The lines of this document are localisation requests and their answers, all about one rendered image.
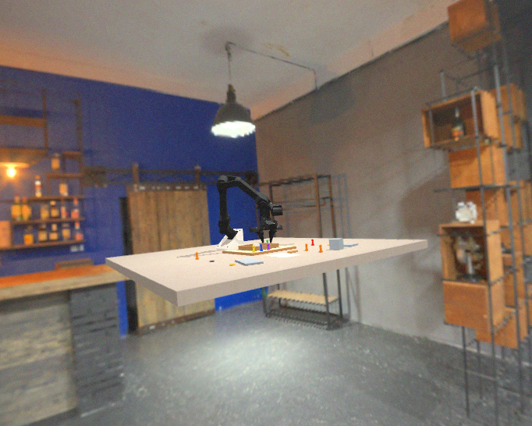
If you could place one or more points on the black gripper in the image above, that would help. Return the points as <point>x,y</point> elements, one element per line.
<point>261,234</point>

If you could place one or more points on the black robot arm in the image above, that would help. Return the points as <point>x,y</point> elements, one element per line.
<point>264,204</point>

